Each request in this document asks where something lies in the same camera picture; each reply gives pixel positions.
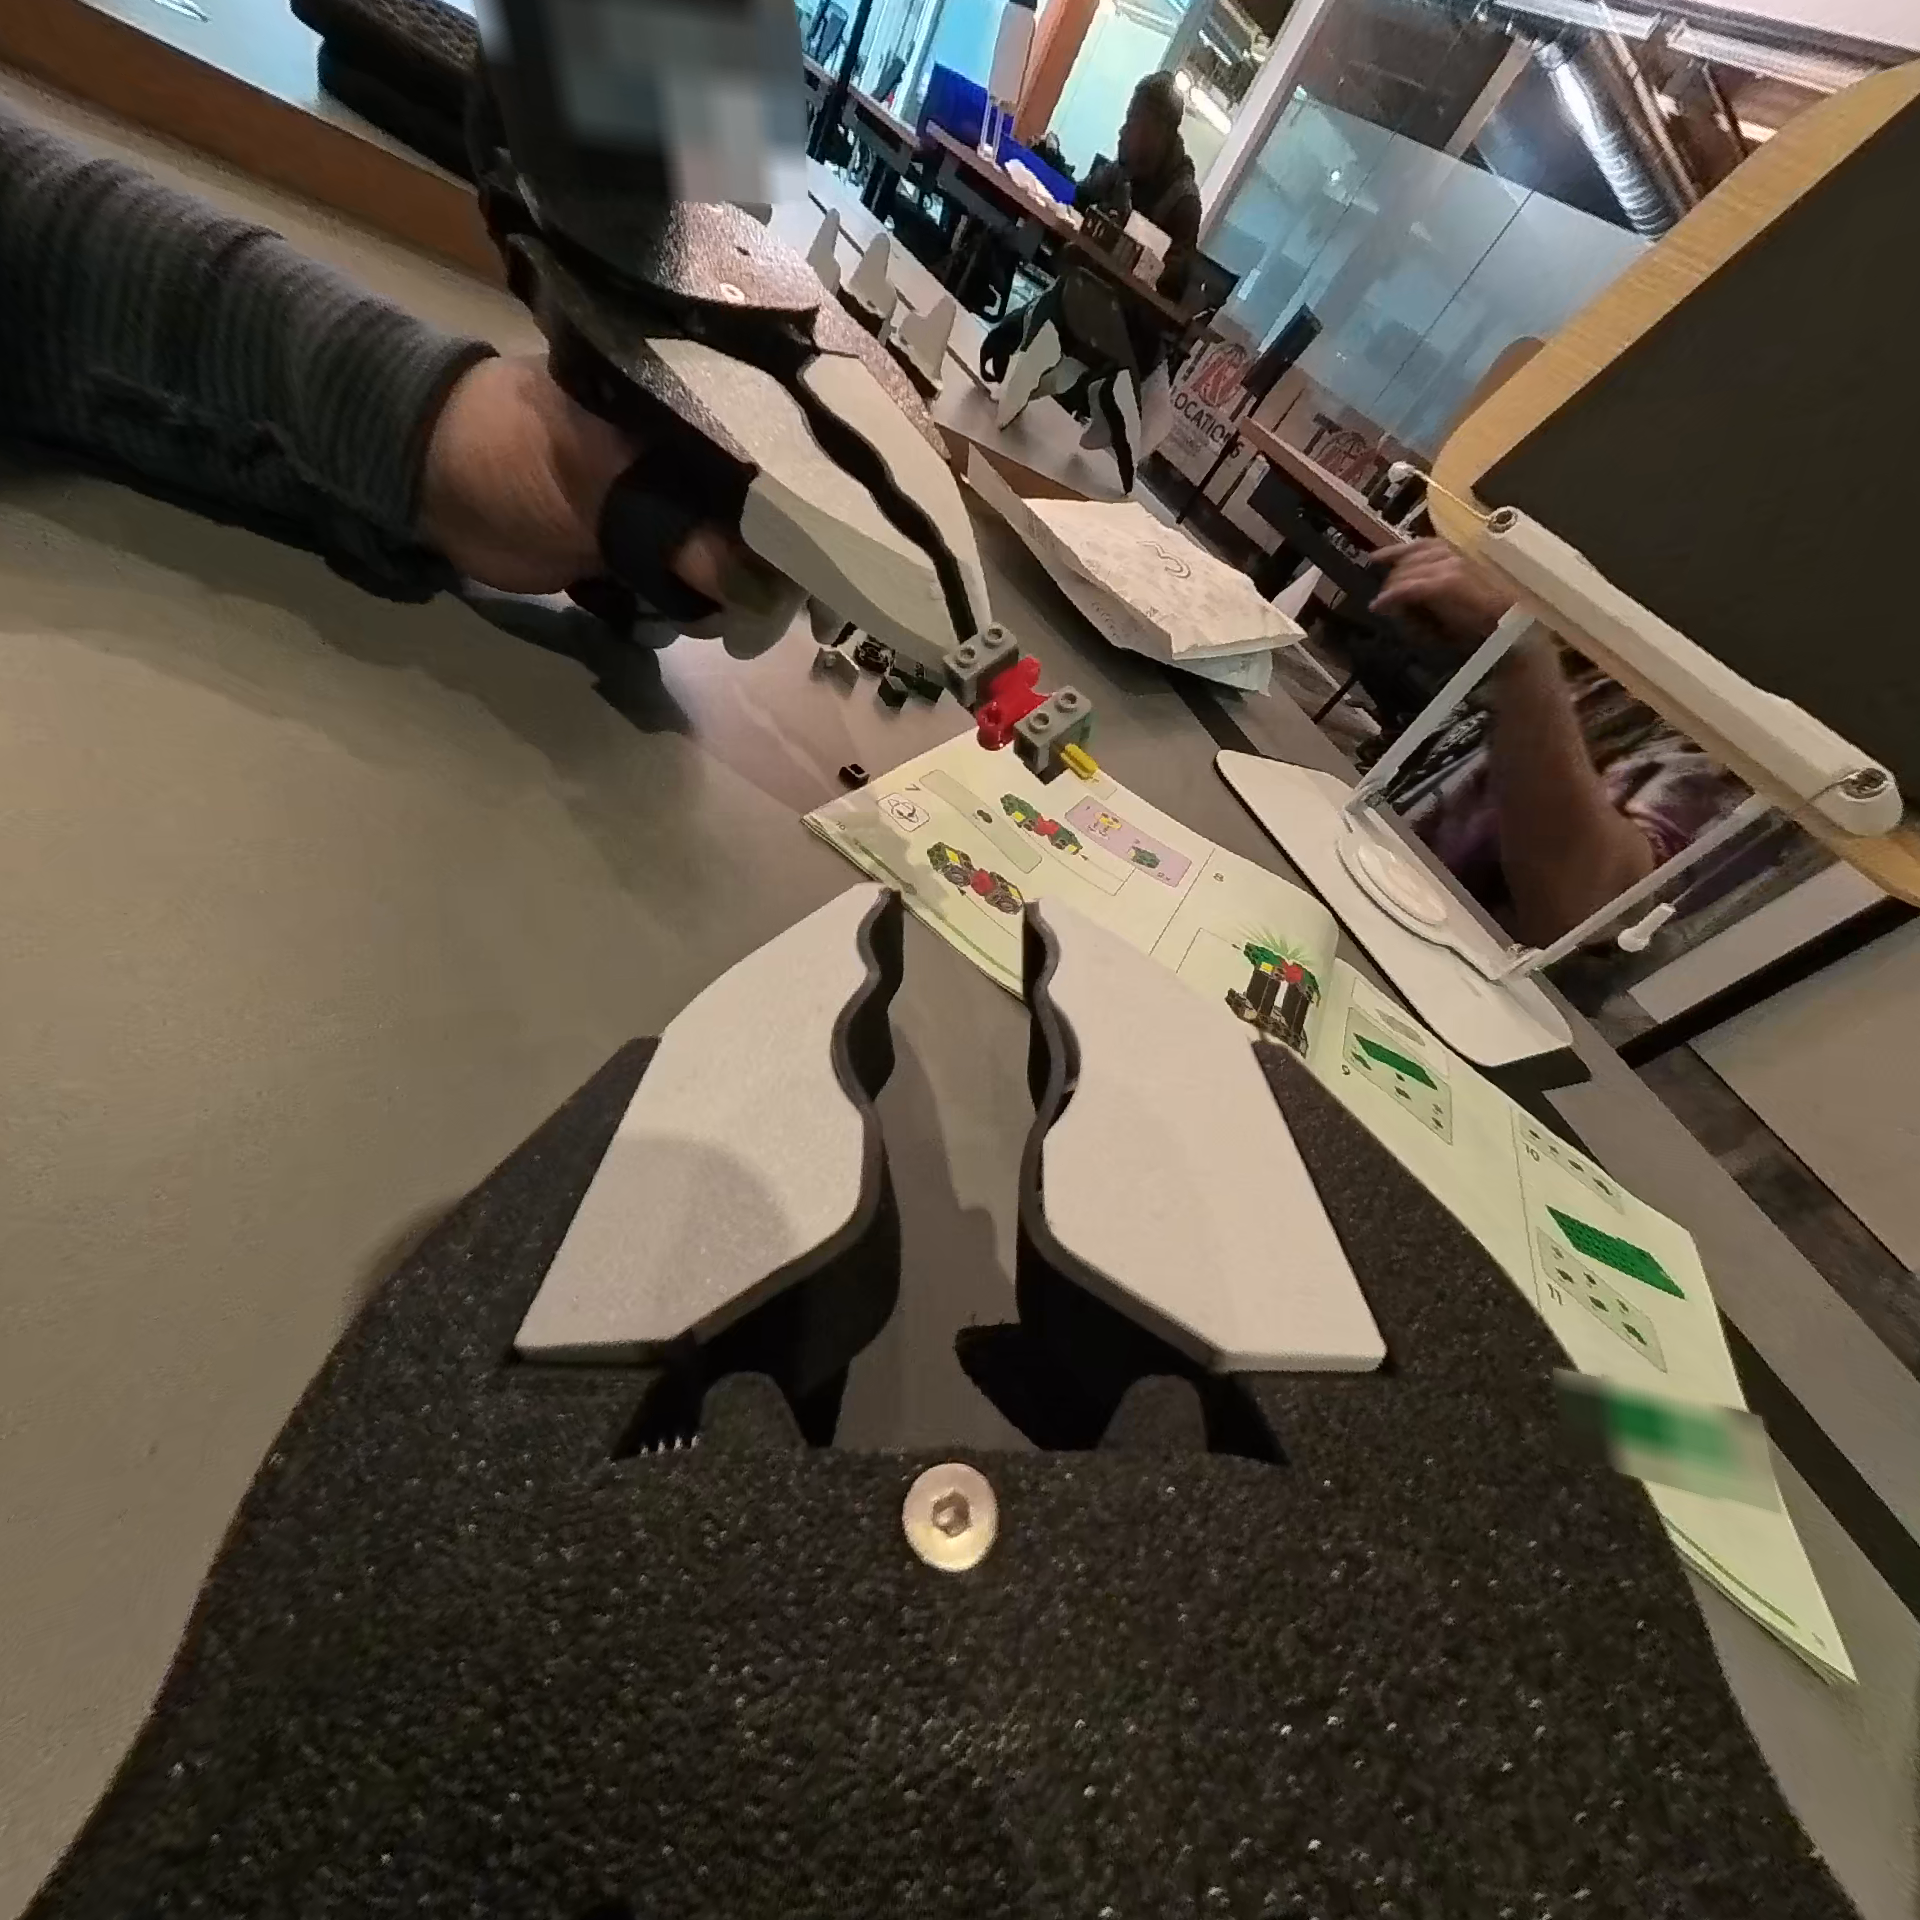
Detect another person's forearm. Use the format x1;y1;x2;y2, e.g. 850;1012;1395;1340
1476;623;1703;940

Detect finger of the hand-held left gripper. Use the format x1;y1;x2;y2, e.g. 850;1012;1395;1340
643;336;969;670
797;319;1002;644

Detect black white device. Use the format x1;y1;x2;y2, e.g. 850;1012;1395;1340
978;266;1175;501

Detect white paper bag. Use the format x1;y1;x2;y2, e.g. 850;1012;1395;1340
966;451;1310;696

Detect white adjustable stand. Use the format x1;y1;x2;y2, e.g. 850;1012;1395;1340
1213;506;1910;1071

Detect grey desk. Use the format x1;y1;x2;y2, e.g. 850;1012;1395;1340
0;61;1920;1920

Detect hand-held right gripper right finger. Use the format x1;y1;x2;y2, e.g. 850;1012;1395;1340
1019;896;1389;1375

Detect wood-edged dark panel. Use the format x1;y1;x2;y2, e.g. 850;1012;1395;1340
1424;61;1920;911

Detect blue storage bin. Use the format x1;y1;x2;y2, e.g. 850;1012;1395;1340
917;61;1079;205

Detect person's left forearm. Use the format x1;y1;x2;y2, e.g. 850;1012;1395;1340
0;116;504;606

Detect toy brick instruction booklet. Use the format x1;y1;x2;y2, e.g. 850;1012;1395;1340
802;731;1862;1686

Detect stack of black mats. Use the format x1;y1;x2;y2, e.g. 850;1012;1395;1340
288;0;486;170

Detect grey red toy brick assembly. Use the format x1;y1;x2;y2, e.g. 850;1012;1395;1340
941;619;1108;786

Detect person's left hand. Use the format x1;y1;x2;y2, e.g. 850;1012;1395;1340
423;356;760;640

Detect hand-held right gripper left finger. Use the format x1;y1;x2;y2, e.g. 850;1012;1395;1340
514;883;909;1391

